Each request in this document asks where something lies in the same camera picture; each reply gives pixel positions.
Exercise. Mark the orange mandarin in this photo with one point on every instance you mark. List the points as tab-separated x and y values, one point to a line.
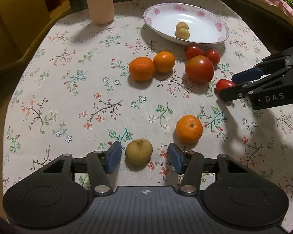
189	129
164	61
141	68

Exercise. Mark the small red tomato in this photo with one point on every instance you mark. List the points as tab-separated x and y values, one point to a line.
213	56
194	52
224	84

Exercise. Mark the pink paper roll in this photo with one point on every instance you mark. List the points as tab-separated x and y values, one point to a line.
99	2

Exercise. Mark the floral tablecloth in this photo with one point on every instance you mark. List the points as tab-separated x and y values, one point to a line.
75	117

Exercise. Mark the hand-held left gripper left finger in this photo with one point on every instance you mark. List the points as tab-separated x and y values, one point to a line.
114	156

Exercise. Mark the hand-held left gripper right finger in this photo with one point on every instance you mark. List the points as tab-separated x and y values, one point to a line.
174	158

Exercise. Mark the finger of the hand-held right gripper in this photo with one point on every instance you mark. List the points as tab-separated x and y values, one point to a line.
247	75
234	93

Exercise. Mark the small brown potato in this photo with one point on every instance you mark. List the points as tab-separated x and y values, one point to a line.
183	33

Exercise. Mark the large red tomato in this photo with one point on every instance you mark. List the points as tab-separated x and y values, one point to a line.
199	68

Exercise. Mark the yellow wooden cabinet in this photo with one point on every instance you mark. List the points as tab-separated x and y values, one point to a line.
14	17

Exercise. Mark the white plate with pink flowers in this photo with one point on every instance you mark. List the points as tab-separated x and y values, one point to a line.
197	26

